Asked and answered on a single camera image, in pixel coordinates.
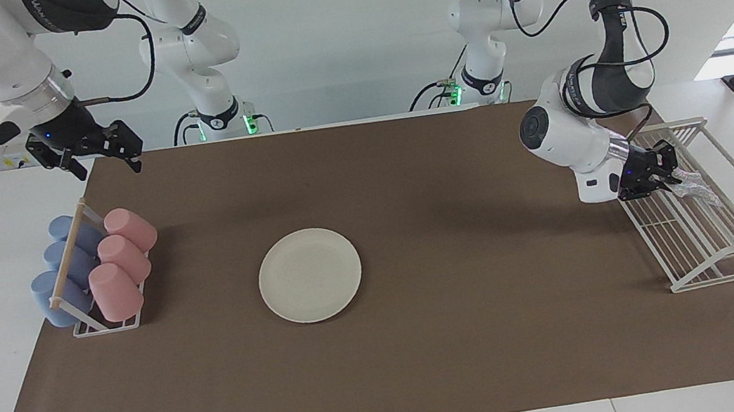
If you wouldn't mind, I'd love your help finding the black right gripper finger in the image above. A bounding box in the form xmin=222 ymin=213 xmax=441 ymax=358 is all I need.
xmin=110 ymin=117 xmax=148 ymax=176
xmin=60 ymin=152 xmax=90 ymax=185

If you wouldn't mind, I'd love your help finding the cream round plate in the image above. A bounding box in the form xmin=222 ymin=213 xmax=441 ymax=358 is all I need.
xmin=252 ymin=221 xmax=370 ymax=330

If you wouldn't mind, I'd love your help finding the blue plastic cup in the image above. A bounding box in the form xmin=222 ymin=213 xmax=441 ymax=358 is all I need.
xmin=46 ymin=210 xmax=108 ymax=263
xmin=29 ymin=265 xmax=98 ymax=332
xmin=41 ymin=236 xmax=103 ymax=295

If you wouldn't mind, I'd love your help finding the pink plastic cup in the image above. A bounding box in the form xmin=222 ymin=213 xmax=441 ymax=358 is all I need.
xmin=86 ymin=258 xmax=148 ymax=326
xmin=101 ymin=203 xmax=161 ymax=259
xmin=94 ymin=230 xmax=155 ymax=290

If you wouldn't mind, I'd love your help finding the cup rack with wooden rod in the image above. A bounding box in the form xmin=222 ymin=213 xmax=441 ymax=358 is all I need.
xmin=35 ymin=190 xmax=159 ymax=342

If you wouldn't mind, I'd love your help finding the brown table mat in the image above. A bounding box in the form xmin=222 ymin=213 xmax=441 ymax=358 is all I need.
xmin=0 ymin=72 xmax=734 ymax=412

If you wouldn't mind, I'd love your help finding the black right base cable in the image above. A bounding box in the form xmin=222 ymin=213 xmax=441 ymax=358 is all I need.
xmin=169 ymin=110 xmax=206 ymax=148

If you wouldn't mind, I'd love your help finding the black base cable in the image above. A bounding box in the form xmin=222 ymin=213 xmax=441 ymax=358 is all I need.
xmin=169 ymin=110 xmax=206 ymax=148
xmin=401 ymin=44 xmax=476 ymax=113

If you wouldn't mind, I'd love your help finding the white wire dish rack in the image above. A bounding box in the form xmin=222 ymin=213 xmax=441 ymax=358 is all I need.
xmin=593 ymin=112 xmax=734 ymax=302

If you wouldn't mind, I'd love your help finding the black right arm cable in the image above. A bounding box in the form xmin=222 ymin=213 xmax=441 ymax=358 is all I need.
xmin=65 ymin=9 xmax=162 ymax=109

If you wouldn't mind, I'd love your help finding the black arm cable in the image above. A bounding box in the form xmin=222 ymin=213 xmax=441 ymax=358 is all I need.
xmin=506 ymin=0 xmax=685 ymax=157
xmin=65 ymin=9 xmax=162 ymax=109

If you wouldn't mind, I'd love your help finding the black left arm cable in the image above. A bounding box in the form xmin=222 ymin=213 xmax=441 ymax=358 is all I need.
xmin=506 ymin=0 xmax=685 ymax=157

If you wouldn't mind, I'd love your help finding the black left base cable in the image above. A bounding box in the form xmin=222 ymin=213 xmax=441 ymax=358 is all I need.
xmin=401 ymin=44 xmax=476 ymax=113

